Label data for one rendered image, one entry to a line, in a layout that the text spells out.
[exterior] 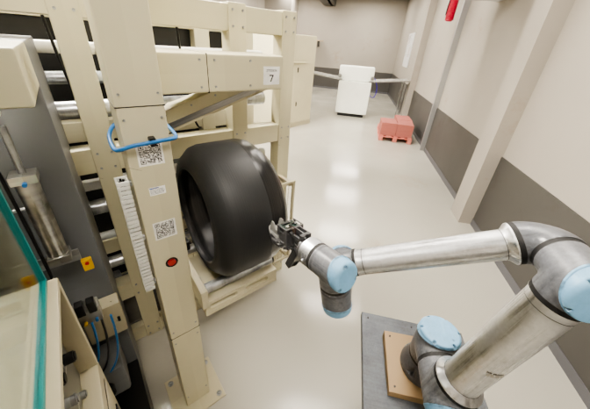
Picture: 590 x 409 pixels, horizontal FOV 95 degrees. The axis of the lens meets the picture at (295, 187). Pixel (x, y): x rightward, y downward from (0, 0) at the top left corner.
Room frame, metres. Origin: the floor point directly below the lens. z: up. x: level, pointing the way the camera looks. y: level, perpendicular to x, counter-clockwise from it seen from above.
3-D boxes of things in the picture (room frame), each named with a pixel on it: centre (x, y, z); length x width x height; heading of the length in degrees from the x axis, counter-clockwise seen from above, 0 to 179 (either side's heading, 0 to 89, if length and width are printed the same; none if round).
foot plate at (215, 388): (0.82, 0.50, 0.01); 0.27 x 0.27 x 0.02; 40
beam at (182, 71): (1.31, 0.41, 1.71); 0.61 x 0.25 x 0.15; 130
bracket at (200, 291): (0.89, 0.45, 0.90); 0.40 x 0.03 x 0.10; 40
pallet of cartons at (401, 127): (6.50, -2.27, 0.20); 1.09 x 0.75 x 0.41; 170
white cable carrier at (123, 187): (0.75, 0.54, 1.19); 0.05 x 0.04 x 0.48; 40
